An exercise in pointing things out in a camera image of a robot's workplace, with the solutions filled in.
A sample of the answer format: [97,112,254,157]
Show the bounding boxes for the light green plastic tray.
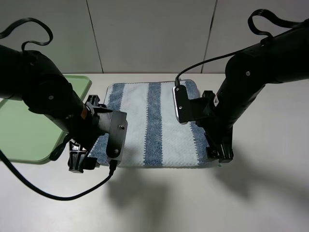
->
[0,73,93,165]

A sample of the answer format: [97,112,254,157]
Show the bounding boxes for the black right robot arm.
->
[192,20,309,162]

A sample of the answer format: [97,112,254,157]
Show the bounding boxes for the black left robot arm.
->
[0,46,107,172]

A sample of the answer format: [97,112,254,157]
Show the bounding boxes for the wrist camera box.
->
[106,111,128,166]
[172,85,206,124]

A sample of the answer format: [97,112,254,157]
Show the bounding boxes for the black left camera cable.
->
[0,17,118,201]

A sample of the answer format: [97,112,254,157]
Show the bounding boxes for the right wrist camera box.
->
[172,85,206,124]

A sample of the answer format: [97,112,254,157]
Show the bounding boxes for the black camera cable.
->
[0,17,118,201]
[175,9,309,87]

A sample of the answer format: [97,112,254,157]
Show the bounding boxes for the black right camera cable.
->
[175,9,309,87]

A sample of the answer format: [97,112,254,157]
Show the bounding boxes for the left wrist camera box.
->
[106,111,128,166]

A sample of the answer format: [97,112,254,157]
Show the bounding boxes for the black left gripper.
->
[49,94,114,174]

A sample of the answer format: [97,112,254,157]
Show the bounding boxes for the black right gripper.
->
[195,90,234,162]

